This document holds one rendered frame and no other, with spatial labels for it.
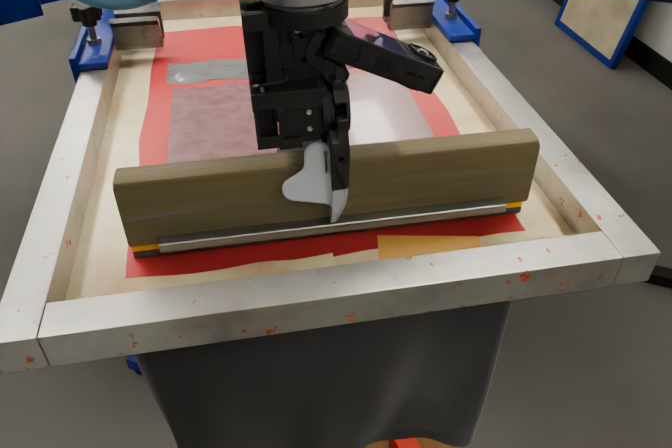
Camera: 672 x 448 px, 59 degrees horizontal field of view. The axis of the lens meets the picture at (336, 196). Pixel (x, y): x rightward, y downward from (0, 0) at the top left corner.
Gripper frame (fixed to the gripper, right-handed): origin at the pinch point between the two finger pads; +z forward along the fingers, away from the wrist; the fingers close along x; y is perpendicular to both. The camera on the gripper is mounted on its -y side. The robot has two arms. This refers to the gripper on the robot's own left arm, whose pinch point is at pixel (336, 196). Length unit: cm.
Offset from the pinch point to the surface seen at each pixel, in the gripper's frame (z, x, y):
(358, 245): 4.9, 2.3, -1.8
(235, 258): 4.6, 2.0, 10.7
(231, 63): 3.4, -41.6, 9.1
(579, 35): 96, -242, -179
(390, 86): 4.5, -30.6, -13.7
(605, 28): 85, -224, -182
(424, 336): 21.0, 2.4, -9.8
